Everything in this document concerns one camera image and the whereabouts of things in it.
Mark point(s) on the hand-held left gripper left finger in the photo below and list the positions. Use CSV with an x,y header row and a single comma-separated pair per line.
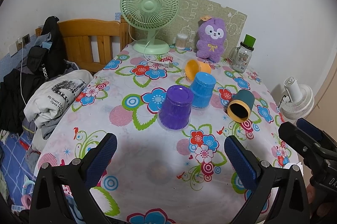
x,y
101,158

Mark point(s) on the purple plush toy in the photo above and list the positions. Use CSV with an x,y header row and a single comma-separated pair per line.
x,y
210,42

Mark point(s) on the orange cup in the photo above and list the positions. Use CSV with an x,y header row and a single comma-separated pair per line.
x,y
193,70

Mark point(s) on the cotton swab jar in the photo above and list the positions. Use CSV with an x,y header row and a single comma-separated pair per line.
x,y
181,42

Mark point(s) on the person's right hand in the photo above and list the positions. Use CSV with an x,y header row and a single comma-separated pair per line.
x,y
312,197

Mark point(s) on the blue plaid bedsheet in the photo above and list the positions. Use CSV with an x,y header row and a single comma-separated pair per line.
x,y
13,160

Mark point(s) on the pink headphones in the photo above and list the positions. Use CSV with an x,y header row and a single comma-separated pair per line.
x,y
27,197

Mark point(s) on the beige patterned board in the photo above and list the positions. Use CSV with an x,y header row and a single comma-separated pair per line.
x,y
189,10

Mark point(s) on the teal cup with yellow rim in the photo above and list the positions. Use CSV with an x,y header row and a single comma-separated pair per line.
x,y
246,99

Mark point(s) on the blue cup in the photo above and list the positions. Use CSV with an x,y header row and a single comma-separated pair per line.
x,y
201,89

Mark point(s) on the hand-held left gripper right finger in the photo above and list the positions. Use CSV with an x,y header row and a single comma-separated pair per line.
x,y
241,163

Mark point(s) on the wooden door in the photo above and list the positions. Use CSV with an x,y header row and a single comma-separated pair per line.
x,y
329,108

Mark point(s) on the dark clothes pile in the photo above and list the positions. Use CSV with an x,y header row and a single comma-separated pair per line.
x,y
13,100

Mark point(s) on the wall socket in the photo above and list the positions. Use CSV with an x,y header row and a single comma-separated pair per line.
x,y
26,39

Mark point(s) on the black jacket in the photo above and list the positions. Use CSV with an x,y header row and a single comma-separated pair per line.
x,y
52,55

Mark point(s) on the glass jar with green lid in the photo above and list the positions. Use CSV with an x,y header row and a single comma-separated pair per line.
x,y
241,58

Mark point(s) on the green desk fan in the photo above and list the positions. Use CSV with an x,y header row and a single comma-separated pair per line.
x,y
148,5

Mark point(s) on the white clip fan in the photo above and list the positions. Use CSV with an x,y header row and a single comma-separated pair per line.
x,y
297,105

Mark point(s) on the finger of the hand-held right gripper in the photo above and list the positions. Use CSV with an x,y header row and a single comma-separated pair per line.
x,y
310,129
295,135

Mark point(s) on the white printed shirt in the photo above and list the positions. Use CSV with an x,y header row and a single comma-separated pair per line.
x,y
52,100

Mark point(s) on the grey folded clothes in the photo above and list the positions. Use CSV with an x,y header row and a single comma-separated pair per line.
x,y
42,126

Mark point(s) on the floral tablecloth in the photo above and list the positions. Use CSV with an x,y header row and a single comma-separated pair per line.
x,y
131,134

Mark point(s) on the purple cup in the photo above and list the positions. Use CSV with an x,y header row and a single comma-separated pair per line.
x,y
175,110

